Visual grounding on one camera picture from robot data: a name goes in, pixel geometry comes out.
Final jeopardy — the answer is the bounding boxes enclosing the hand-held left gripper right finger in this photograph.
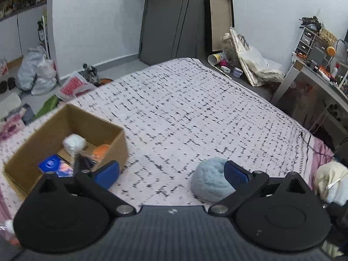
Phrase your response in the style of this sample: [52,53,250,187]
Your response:
[208,160,313,218]

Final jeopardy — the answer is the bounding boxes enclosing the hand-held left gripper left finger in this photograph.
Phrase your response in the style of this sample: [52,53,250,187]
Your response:
[30,160,137,218]

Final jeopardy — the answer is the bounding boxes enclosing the burger plush toy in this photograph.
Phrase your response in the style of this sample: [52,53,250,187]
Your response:
[91,144,111,161]

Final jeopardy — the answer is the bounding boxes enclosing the clear bag of black items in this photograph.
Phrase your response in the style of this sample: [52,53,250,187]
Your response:
[72,153,99,173]

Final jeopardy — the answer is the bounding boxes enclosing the light blue fluffy ball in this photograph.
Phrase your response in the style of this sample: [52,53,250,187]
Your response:
[190,158,237,203]

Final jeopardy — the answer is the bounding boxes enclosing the white soft ball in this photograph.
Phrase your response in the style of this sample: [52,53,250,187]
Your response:
[62,133,88,153]

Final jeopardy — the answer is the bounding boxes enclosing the blue tissue packet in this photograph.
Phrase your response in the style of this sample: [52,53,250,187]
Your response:
[38,154,74,178]

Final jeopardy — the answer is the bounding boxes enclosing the brown cardboard box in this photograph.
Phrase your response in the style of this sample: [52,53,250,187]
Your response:
[3,104,129,200]

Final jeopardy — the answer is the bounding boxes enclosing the white black-patterned bed cover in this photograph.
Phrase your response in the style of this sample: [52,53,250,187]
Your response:
[0,57,314,212]

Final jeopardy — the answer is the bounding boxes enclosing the pink bed sheet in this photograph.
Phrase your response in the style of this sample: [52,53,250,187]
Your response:
[304,135,335,192]

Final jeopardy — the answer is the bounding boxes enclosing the green floor mat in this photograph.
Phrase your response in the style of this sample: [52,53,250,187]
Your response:
[34,95,61,119]

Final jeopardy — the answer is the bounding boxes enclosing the pink printed plastic bag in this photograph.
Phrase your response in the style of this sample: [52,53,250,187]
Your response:
[55,71,97,102]

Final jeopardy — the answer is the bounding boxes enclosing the pastel quilt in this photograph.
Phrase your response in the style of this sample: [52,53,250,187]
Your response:
[313,161,348,205]

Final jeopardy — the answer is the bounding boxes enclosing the folded jeans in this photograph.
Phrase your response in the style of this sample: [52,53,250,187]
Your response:
[22,103,36,126]

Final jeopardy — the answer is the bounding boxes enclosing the black shoes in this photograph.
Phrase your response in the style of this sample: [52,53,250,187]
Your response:
[82,63,100,84]

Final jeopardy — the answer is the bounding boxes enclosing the pink cushion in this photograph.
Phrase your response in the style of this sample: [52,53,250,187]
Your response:
[0,114,27,141]

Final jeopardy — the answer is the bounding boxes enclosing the beige tote bag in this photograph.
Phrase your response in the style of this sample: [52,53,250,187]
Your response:
[229,27,285,87]

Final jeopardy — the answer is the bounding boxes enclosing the grey desk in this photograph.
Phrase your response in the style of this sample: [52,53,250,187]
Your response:
[271,54,348,143]

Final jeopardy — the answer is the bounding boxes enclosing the paper cup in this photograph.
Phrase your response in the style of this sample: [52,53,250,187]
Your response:
[208,52,228,65]

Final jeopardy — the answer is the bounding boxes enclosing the white floor pad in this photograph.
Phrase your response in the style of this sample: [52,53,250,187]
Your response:
[0,92,22,119]

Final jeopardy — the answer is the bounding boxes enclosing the white plastic bags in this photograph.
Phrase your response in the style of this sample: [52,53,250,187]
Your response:
[15,45,58,96]

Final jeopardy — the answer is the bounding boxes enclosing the clear water bottle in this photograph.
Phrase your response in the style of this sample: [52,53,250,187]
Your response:
[220,32,232,52]

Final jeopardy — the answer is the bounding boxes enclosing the black slippers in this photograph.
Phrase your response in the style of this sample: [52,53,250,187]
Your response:
[0,77,16,92]

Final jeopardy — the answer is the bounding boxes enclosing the small drawer organizer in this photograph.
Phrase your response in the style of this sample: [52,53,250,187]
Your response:
[295,27,327,61]

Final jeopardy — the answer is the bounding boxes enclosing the black bottle white label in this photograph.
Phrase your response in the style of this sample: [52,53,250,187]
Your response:
[37,22,47,43]

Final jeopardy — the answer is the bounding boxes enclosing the grey door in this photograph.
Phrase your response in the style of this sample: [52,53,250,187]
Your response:
[139,0,227,66]

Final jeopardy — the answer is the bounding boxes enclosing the wicker basket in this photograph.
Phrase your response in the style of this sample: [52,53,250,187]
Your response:
[319,28,338,44]

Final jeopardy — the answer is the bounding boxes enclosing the black toy model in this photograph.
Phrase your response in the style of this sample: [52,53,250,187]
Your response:
[299,15,323,30]

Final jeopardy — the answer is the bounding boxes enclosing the black cable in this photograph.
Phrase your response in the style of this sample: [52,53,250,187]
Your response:
[297,132,331,159]

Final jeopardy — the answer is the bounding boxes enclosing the black picture frame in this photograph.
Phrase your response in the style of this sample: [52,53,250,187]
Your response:
[202,0,235,55]

